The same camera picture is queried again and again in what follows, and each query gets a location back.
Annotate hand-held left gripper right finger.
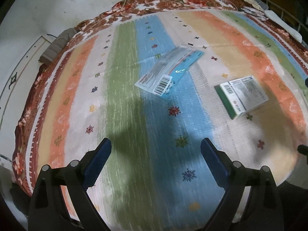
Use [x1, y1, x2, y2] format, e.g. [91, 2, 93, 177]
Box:
[200, 138, 284, 231]

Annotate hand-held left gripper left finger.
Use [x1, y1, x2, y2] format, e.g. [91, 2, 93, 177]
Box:
[28, 138, 112, 231]

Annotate green and white medicine box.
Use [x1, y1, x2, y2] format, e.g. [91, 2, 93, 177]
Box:
[214, 75, 269, 120]

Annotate blue packet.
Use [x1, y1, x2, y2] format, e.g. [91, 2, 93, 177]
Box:
[134, 48, 205, 100]

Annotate striped colourful blanket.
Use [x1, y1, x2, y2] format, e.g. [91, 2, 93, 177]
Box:
[29, 11, 308, 231]

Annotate pile of clothes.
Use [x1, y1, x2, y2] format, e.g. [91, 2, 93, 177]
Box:
[238, 0, 269, 21]

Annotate grey folded cloth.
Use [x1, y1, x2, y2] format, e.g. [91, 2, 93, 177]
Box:
[39, 28, 77, 64]

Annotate striped colourful bedsheet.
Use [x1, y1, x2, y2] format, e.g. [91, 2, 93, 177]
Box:
[10, 0, 308, 198]

